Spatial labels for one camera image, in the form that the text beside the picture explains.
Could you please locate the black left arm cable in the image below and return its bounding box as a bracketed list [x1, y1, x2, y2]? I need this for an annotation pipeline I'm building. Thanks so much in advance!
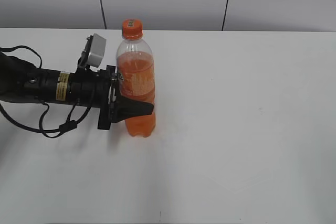
[0, 45, 92, 138]

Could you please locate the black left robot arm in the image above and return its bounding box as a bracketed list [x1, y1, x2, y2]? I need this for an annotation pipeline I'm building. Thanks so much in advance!
[1, 53, 154, 130]

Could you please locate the orange bottle cap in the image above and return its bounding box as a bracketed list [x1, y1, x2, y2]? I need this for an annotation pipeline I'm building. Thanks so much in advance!
[122, 19, 143, 40]

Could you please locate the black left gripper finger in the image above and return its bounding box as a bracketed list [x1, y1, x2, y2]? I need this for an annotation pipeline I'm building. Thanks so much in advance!
[118, 96, 154, 122]

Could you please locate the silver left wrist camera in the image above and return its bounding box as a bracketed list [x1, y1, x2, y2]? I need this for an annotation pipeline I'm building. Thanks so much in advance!
[78, 33, 107, 69]

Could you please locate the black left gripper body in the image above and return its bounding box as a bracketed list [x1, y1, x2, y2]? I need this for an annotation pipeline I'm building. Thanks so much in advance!
[97, 65, 121, 130]

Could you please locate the orange soda plastic bottle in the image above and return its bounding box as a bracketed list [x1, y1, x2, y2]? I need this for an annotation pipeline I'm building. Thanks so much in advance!
[116, 18, 158, 138]

